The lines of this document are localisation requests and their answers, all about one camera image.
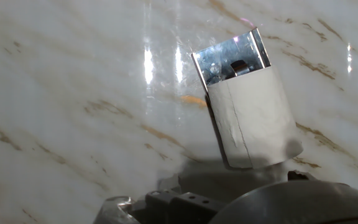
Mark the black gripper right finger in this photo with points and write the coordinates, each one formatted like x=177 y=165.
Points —
x=298 y=175

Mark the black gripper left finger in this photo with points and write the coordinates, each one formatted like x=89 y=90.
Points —
x=182 y=208

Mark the chrome paper roll holder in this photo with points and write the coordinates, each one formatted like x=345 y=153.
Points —
x=228 y=56

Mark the marble pattern board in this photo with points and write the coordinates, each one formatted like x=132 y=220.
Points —
x=73 y=93

